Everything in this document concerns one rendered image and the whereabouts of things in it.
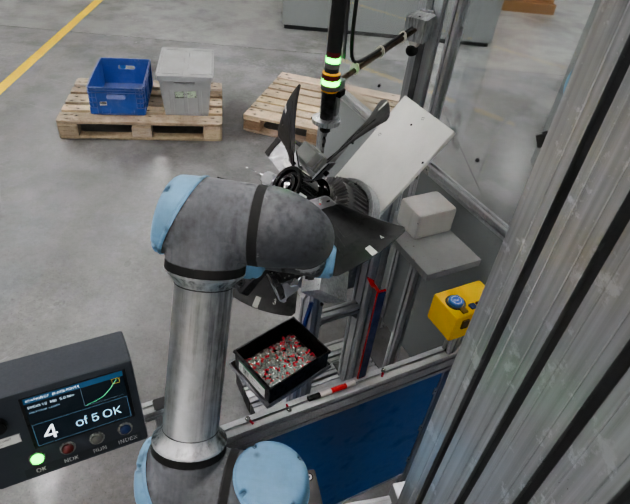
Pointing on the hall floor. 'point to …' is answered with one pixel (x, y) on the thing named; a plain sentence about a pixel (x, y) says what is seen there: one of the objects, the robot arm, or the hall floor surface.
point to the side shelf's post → (402, 316)
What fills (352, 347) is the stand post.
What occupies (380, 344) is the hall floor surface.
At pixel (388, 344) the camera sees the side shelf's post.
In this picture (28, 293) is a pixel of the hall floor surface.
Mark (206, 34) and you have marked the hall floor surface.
